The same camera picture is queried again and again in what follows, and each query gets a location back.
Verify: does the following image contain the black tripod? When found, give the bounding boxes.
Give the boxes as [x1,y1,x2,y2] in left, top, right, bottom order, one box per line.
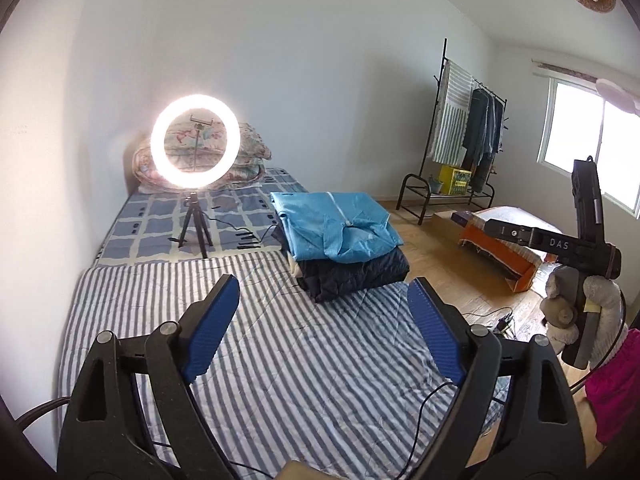
[167,191,216,260]

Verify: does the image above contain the phone holder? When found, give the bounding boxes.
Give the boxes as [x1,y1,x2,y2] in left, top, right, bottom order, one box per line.
[190,110,215,188]

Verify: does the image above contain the tangle of floor cables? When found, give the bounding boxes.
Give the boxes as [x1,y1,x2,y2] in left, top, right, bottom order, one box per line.
[462,307,518,343]

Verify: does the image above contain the person's right hand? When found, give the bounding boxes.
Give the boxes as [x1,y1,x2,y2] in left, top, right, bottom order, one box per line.
[542,262,626,361]

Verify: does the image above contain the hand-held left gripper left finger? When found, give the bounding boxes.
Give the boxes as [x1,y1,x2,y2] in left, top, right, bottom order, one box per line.
[57,274,241,480]

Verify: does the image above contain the striped blanket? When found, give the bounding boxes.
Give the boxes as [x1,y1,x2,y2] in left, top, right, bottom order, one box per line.
[60,250,511,480]

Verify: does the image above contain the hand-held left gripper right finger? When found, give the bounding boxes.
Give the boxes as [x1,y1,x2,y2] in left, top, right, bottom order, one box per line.
[407,276,587,480]

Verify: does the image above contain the light blue coat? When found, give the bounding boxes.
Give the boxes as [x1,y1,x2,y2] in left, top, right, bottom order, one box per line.
[270,191,405,266]

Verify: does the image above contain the long black cable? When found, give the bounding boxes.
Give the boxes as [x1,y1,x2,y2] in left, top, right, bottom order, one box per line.
[150,382,507,480]

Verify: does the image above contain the blue checked bedsheet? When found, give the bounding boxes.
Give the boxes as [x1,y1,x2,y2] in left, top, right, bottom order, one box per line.
[95,167,311,263]

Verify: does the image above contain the stack of floral quilts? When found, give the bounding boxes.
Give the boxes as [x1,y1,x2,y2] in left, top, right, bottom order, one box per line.
[131,122,273,193]

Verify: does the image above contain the pink clothing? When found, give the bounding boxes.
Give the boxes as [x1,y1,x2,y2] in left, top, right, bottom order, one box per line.
[585,327,640,448]

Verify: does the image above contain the navy down jacket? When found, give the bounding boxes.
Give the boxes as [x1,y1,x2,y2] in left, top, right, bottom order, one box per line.
[297,247,412,303]

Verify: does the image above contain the cream folded garment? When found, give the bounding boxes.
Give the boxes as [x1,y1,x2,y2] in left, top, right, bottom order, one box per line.
[287,252,307,288]

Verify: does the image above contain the ring light black cable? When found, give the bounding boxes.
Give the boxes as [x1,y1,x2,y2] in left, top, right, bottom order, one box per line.
[207,217,281,250]

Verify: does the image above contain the dark hanging clothes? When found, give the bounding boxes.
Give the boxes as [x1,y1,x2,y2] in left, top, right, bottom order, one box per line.
[461,87,506,193]

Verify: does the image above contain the striped hanging towel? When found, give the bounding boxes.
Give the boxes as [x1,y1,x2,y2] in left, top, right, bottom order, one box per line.
[431,59,473,166]

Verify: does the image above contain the window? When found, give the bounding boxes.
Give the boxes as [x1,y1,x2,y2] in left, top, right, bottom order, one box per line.
[537,77,640,218]

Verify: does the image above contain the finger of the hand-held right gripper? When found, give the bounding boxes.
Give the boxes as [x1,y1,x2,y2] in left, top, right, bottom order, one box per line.
[483,219,538,250]

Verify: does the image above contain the yellow crate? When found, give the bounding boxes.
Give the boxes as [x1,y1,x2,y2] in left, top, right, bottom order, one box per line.
[439,164,472,196]

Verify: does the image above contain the cardboard box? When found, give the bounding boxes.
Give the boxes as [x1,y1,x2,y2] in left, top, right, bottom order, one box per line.
[432,210,468,241]

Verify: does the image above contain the black clothes rack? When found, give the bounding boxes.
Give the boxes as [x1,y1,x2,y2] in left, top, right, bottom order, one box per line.
[396,37,510,225]

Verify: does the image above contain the curtain rail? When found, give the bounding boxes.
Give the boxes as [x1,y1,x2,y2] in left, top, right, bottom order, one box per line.
[531,57,640,88]

